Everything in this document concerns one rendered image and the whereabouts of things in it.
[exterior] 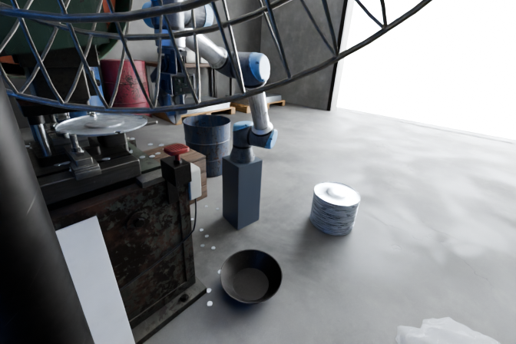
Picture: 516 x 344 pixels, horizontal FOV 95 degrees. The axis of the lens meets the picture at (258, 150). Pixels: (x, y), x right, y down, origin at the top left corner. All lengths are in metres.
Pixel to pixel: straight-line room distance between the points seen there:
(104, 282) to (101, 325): 0.13
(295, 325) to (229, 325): 0.27
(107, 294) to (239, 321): 0.55
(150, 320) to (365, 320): 0.91
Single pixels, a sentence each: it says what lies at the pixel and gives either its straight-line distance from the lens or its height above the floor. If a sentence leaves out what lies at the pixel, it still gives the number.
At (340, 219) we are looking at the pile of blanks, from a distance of 1.61.
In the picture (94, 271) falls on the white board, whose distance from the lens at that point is 0.92.
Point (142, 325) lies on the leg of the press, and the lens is 1.26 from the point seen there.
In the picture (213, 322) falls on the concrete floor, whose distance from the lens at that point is 1.24.
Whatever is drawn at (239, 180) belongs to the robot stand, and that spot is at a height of 0.36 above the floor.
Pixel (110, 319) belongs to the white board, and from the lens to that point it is 1.03.
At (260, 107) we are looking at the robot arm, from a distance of 1.17.
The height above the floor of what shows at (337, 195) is 0.23.
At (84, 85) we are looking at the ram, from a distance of 0.95.
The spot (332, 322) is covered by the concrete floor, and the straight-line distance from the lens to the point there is 1.29.
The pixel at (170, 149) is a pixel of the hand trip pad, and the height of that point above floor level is 0.76.
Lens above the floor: 1.05
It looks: 22 degrees down
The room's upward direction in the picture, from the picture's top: 3 degrees clockwise
